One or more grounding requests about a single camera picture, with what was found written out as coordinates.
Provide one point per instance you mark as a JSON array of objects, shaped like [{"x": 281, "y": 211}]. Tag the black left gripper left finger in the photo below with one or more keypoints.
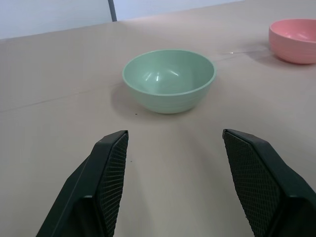
[{"x": 98, "y": 182}]

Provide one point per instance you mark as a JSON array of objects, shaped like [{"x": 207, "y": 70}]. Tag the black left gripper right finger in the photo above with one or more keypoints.
[{"x": 269, "y": 187}]

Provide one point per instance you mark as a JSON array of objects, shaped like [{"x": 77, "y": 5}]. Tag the green bowl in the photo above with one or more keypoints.
[{"x": 170, "y": 81}]

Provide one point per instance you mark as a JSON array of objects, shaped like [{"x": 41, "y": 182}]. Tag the red bowl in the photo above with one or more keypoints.
[{"x": 295, "y": 40}]

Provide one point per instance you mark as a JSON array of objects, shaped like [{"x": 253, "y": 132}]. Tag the grey vertical post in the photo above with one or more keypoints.
[{"x": 112, "y": 10}]

